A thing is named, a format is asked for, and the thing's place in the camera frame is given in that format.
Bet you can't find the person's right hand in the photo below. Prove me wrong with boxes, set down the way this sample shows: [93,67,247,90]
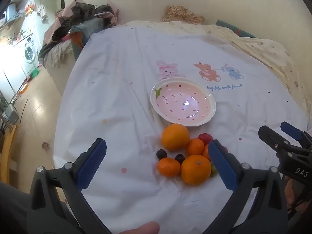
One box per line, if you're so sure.
[284,178,303,209]

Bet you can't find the person's left hand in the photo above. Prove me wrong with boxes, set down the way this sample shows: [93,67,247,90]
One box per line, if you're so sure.
[119,221,160,234]

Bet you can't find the wooden chair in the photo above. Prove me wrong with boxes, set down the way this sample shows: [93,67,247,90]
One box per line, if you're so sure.
[0,124,19,183]

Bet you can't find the grey and orange blanket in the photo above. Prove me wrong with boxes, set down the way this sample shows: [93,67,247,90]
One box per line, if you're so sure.
[69,17,116,60]

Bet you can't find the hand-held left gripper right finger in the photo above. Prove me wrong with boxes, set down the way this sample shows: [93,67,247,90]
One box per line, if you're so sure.
[203,139,289,234]

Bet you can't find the floral pillow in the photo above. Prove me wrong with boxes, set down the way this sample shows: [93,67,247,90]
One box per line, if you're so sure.
[162,4,206,25]

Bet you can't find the large smooth orange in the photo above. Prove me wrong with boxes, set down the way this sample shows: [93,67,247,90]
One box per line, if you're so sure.
[161,123,191,152]

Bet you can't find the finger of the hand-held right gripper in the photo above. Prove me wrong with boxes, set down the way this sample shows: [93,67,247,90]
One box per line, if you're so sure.
[280,121,312,149]
[258,125,303,156]

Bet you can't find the teal pillow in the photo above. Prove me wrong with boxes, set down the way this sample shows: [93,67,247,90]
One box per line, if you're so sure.
[216,19,256,38]

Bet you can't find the white cartoon animal bed sheet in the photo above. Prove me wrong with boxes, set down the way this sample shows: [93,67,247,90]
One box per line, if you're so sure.
[54,21,309,234]

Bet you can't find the pile of clothes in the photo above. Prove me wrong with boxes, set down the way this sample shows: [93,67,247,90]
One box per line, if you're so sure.
[38,0,120,69]

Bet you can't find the white washing machine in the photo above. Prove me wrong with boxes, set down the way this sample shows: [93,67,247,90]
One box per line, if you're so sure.
[23,35,41,65]

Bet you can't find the small tangerine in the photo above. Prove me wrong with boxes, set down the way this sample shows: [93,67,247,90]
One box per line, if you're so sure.
[186,138,205,156]
[201,144,212,162]
[158,158,181,178]

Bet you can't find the large orange with stem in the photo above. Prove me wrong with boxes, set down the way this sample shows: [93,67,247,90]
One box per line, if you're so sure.
[181,154,212,186]

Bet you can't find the beige patterned quilt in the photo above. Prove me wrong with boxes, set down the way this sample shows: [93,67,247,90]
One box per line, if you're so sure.
[122,19,312,127]

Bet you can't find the pink strawberry pattern plate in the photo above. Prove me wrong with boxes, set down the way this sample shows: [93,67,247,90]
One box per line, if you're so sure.
[150,78,216,127]

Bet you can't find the person's dark pants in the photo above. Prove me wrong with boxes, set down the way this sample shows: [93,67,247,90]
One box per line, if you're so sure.
[0,182,31,234]

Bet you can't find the grey box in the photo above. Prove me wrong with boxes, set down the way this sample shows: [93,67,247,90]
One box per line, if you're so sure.
[5,104,19,125]

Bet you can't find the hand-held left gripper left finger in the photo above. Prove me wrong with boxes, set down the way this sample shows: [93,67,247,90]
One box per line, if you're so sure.
[26,138,115,234]

